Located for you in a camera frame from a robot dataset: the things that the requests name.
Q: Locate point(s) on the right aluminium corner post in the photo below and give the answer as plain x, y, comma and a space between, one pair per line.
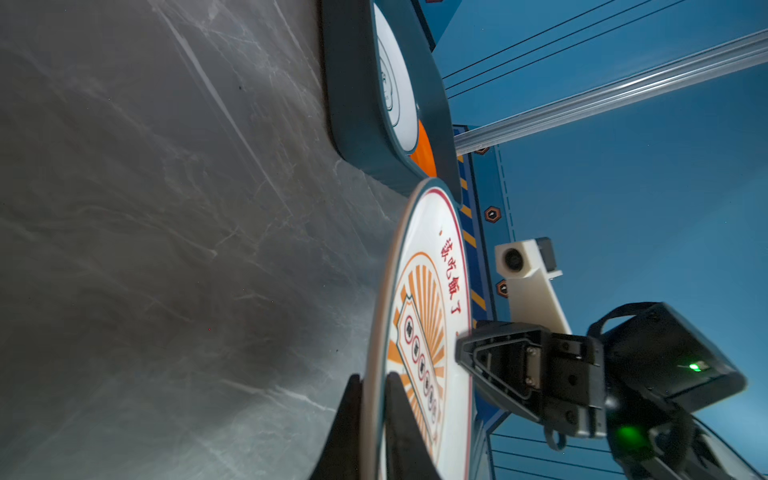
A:
724, 59

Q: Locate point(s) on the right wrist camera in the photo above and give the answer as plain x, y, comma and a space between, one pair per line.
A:
527, 269

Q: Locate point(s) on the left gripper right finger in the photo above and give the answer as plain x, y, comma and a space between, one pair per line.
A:
406, 456

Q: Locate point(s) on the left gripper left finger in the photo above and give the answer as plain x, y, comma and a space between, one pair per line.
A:
340, 457

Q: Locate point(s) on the orange plastic plate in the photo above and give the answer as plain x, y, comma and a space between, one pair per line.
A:
423, 155

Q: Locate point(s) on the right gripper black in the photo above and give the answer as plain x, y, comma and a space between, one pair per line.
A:
637, 379

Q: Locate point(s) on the white plate black emblem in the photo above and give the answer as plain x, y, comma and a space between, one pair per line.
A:
399, 98

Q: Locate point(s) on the orange sunburst plate front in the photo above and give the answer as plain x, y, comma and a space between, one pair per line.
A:
423, 308

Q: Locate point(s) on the teal plastic bin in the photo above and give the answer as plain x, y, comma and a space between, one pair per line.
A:
359, 123

